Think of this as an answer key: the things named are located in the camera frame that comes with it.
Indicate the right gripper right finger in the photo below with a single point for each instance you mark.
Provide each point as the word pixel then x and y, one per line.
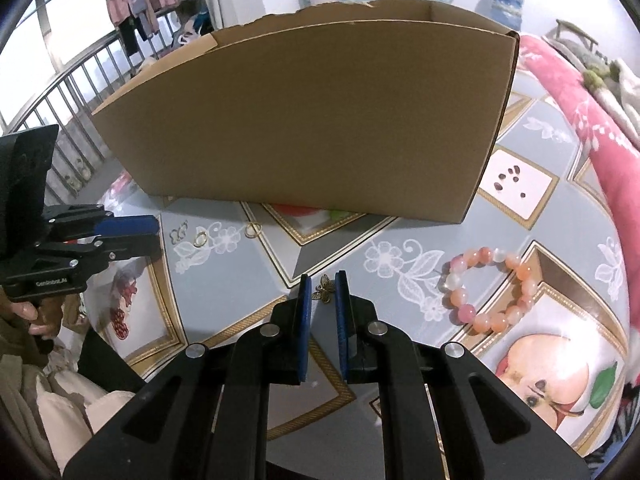
pixel 445 415

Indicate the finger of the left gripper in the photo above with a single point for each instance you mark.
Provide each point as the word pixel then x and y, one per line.
pixel 120 224
pixel 120 249

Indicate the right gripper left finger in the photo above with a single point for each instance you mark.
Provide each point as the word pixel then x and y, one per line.
pixel 205 414

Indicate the gold butterfly earring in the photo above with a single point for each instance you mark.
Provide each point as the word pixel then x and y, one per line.
pixel 325 290

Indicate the person left hand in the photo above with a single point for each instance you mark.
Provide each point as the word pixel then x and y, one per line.
pixel 45 319

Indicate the metal balcony railing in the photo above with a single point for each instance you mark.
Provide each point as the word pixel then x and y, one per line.
pixel 80 155

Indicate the silver butterfly earring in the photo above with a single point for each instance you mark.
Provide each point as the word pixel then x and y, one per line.
pixel 178 234

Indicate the brown cardboard box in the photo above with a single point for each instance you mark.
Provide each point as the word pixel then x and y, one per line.
pixel 388 107

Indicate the pink floral blanket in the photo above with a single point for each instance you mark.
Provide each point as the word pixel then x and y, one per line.
pixel 615 160

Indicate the white cream duvet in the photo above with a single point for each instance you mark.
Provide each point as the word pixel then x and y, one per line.
pixel 623 84

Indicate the green knit garment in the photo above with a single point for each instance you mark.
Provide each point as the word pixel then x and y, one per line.
pixel 583 59

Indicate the wooden chair frame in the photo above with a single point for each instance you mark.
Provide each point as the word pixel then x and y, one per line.
pixel 568 29

